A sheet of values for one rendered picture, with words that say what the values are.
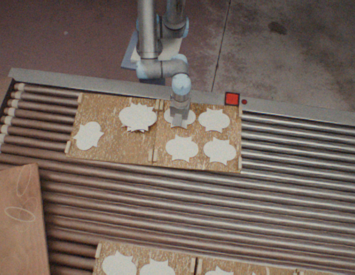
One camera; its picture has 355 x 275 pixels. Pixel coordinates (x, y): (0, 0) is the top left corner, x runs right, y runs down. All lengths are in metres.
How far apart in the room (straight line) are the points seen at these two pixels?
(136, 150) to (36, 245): 0.58
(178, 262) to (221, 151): 0.53
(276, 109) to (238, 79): 1.22
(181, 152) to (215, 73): 1.50
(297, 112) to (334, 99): 1.36
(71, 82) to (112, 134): 0.40
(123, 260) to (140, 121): 0.62
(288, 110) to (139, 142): 0.78
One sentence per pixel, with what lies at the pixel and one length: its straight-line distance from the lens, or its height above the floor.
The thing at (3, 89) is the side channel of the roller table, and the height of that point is 0.95.
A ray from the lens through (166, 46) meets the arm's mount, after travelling 1.84.
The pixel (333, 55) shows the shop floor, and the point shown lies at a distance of 3.33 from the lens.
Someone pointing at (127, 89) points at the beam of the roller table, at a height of 0.91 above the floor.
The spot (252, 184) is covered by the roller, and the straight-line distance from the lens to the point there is 1.48.
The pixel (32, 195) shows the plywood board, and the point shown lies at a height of 1.04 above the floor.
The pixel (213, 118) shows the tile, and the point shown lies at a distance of 1.53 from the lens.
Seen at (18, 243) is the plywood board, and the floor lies 1.04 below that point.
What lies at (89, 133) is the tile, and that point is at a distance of 1.54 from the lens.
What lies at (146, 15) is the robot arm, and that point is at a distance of 1.31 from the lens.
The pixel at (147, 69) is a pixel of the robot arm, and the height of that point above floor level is 1.24.
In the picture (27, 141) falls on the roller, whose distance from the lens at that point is 1.66.
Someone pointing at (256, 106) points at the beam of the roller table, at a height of 0.92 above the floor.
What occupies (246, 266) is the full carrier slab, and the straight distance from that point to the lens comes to 1.40.
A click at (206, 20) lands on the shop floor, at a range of 3.25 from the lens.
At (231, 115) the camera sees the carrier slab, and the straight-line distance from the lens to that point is 1.57.
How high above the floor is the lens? 2.30
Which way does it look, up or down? 67 degrees down
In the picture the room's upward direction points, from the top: 3 degrees clockwise
